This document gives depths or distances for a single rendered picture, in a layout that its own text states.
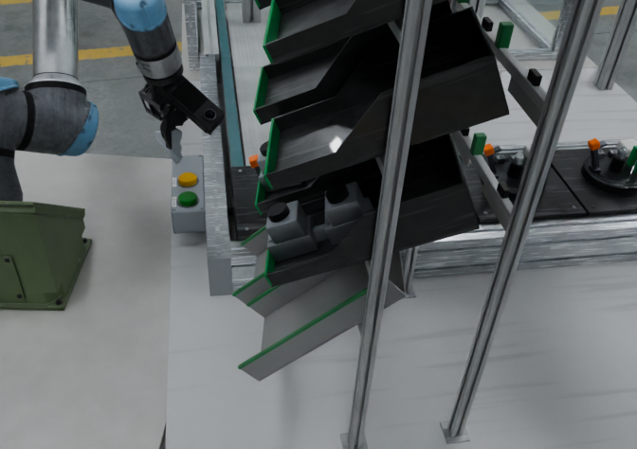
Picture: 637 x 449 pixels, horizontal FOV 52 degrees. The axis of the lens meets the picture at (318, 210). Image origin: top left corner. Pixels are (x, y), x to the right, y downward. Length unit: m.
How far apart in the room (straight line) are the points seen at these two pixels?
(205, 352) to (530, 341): 0.61
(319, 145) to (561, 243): 0.78
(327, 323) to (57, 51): 0.80
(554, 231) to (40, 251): 1.00
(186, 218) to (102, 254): 0.20
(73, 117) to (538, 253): 0.98
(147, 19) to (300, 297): 0.50
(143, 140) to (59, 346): 2.22
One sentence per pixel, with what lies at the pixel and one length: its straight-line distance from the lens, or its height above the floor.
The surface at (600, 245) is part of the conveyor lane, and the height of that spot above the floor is 0.91.
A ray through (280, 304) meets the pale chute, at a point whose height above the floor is 1.02.
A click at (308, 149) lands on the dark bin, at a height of 1.37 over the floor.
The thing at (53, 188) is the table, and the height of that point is 0.86.
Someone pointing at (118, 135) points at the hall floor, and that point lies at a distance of 3.47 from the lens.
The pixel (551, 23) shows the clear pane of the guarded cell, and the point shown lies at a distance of 2.46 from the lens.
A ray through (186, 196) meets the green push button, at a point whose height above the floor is 0.97.
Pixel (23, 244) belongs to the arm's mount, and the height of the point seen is 1.02.
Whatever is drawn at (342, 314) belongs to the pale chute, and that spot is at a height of 1.14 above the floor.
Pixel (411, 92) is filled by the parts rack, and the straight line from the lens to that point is 0.66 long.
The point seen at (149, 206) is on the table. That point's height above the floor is 0.86.
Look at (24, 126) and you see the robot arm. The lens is 1.33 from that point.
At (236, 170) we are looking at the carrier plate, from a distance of 1.45.
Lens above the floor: 1.81
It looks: 39 degrees down
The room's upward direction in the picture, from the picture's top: 3 degrees clockwise
